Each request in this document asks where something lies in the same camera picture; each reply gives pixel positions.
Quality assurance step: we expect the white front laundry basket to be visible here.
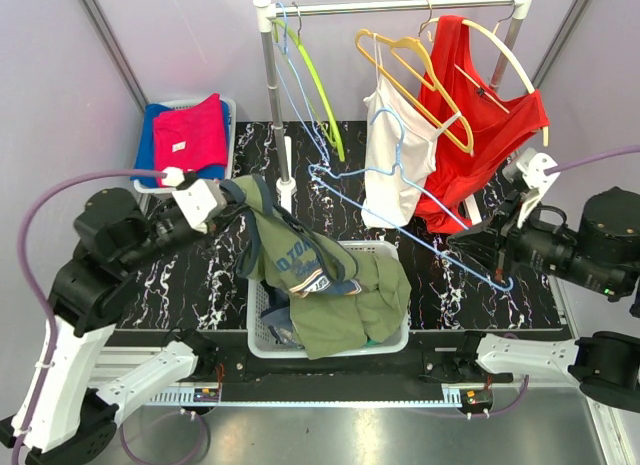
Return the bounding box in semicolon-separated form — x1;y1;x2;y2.
246;240;410;359

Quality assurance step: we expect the neon green hanger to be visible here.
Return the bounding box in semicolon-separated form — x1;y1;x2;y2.
272;11;346;162

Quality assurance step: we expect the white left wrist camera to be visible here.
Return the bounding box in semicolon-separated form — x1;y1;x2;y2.
161;167;228;234

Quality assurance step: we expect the blue folded garment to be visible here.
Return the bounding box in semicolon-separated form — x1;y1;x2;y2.
134;104;171;170

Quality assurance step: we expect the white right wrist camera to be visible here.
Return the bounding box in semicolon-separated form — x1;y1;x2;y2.
502;148;559;228

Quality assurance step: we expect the white laundry basket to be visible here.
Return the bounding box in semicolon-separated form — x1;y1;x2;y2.
246;240;410;359
131;97;236;195

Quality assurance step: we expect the cream white hanger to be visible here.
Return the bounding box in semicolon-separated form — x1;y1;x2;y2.
424;4;550;147

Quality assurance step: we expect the pink folded garment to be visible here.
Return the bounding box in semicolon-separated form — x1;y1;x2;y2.
152;93;228;172

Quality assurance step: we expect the light blue wire hanger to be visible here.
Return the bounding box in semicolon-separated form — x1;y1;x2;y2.
307;107;515;292

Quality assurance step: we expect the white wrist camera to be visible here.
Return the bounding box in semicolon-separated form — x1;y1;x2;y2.
502;148;559;228
161;167;228;234

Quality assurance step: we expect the red tank top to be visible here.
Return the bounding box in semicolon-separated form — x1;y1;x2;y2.
415;15;549;234

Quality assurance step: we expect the empty light blue hanger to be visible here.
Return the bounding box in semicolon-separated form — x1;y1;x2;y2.
276;2;336;166

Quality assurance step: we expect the white pink garment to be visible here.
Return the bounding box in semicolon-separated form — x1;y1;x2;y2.
361;43;457;228

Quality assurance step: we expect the olive green tank top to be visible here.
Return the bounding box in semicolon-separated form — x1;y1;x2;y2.
220;175;411;360

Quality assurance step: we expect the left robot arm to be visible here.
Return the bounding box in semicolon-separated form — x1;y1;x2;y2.
1;188;246;464

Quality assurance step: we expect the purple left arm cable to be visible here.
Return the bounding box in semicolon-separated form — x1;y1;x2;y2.
9;169;169;465

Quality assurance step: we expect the blue-grey tank top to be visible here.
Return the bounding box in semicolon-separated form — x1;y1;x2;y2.
260;281;301;348

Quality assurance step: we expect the metal clothes rack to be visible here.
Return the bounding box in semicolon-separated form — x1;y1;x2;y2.
253;0;534;211

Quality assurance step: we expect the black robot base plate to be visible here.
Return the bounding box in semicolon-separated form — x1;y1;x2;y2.
97;327;576;404

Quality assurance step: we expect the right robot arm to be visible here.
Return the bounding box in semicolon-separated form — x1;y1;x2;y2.
447;187;639;412

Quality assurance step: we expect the white back laundry basket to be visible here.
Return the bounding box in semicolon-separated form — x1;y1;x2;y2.
131;97;236;195

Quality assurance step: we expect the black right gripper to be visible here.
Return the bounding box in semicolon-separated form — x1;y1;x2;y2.
446;187;624;294

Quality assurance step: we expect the yellow hanger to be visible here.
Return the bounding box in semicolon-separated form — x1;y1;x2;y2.
355;29;475;156

